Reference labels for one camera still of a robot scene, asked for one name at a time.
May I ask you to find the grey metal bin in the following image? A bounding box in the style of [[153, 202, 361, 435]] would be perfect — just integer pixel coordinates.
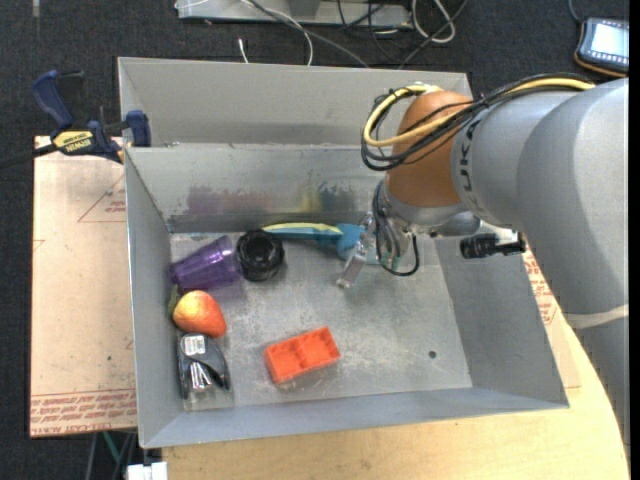
[[116, 56, 571, 451]]

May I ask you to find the black ribbed round cap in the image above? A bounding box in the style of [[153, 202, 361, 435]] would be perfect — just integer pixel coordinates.
[[235, 228, 287, 284]]

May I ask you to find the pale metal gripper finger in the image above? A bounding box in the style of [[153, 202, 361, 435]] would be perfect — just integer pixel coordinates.
[[336, 245, 370, 290]]

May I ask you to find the black cylinder on white bracket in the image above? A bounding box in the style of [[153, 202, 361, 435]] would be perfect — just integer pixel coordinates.
[[459, 231, 527, 261]]

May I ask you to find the red and yellow toy strawberry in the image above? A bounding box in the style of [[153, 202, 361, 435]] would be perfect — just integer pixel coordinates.
[[166, 287, 228, 340]]

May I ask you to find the orange plastic block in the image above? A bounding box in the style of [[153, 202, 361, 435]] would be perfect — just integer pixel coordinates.
[[263, 325, 342, 386]]

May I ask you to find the blue and yellow toy tool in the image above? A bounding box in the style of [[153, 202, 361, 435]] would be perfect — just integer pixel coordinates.
[[260, 221, 362, 263]]

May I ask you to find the brown cardboard board, red print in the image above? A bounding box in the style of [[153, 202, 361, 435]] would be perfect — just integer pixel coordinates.
[[28, 134, 584, 440]]

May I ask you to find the purple plastic cup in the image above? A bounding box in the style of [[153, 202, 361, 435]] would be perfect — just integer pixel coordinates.
[[168, 234, 245, 294]]

